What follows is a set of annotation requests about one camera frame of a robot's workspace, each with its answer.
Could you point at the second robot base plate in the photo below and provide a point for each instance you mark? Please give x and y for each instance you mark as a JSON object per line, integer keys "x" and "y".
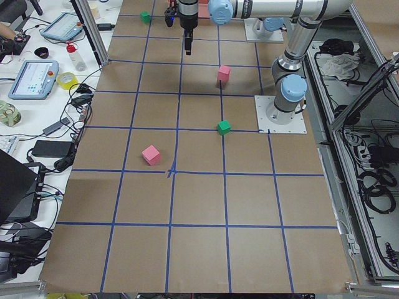
{"x": 277, "y": 37}

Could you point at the black power adapter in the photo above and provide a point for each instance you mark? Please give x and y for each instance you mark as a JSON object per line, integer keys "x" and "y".
{"x": 51, "y": 149}

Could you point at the black bowl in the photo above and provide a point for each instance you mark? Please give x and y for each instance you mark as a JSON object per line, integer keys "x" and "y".
{"x": 42, "y": 52}

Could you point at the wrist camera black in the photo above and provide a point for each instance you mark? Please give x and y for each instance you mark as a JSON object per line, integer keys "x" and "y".
{"x": 171, "y": 13}

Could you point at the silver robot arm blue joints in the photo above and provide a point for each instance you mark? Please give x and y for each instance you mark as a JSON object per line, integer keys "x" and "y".
{"x": 290, "y": 86}

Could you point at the green tape rolls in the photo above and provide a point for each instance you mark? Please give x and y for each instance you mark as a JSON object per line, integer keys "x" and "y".
{"x": 10, "y": 115}

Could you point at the green cube far corner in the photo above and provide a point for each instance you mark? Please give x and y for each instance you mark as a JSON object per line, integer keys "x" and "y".
{"x": 145, "y": 16}

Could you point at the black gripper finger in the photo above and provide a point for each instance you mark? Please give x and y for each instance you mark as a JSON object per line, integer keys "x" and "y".
{"x": 186, "y": 41}
{"x": 190, "y": 41}

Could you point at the pink cube mid table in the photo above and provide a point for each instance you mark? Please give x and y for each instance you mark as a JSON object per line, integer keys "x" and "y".
{"x": 151, "y": 155}

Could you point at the white cloth pile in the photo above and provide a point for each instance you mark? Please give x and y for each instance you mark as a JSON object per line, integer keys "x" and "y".
{"x": 340, "y": 66}

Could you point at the clear bottle red cap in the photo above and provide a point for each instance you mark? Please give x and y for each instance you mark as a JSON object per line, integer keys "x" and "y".
{"x": 75, "y": 57}

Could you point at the yellow tape roll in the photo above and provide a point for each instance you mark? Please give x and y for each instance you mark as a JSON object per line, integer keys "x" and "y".
{"x": 67, "y": 80}

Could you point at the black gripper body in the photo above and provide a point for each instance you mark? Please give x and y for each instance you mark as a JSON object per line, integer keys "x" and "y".
{"x": 187, "y": 18}

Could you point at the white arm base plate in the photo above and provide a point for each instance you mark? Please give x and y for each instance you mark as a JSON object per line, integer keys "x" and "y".
{"x": 271, "y": 120}

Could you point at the pink cube near arm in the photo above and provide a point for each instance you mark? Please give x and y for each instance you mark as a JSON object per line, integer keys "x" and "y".
{"x": 223, "y": 73}

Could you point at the teach pendant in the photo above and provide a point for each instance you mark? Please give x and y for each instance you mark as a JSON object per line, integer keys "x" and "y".
{"x": 34, "y": 80}
{"x": 63, "y": 28}

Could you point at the teach pendant far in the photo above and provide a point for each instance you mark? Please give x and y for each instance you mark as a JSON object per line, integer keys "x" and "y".
{"x": 63, "y": 28}

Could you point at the teach pendant near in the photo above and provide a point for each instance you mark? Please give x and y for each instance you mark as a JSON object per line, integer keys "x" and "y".
{"x": 34, "y": 80}

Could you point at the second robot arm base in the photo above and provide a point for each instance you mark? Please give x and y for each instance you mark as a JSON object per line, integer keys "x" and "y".
{"x": 266, "y": 27}

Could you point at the black laptop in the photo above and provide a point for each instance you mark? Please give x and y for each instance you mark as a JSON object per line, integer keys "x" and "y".
{"x": 21, "y": 184}

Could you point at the aluminium frame post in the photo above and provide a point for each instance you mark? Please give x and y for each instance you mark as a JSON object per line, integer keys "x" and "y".
{"x": 92, "y": 32}

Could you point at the green cube near arm base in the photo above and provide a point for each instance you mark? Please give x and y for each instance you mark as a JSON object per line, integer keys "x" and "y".
{"x": 223, "y": 127}

